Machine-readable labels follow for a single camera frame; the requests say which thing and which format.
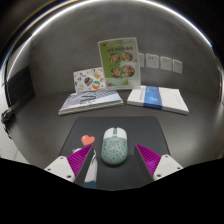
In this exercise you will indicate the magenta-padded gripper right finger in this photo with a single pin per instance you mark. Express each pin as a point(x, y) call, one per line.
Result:
point(160, 165)

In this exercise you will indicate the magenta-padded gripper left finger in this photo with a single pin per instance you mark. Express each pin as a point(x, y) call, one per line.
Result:
point(68, 166)

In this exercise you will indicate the teal and white perforated mouse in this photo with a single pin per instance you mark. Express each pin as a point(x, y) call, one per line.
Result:
point(114, 146)

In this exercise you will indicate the black mouse pad with heart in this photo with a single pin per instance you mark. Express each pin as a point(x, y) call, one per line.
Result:
point(143, 131)

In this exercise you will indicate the white book with blue band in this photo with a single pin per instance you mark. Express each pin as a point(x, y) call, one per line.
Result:
point(166, 98)

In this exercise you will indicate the grey striped cover book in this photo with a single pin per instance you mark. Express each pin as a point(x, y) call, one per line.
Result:
point(91, 100)

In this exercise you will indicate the white sticker sheet card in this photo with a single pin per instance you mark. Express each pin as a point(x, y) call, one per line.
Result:
point(87, 80)

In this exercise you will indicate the green menu display stand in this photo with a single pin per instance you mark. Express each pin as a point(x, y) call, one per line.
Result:
point(119, 61)

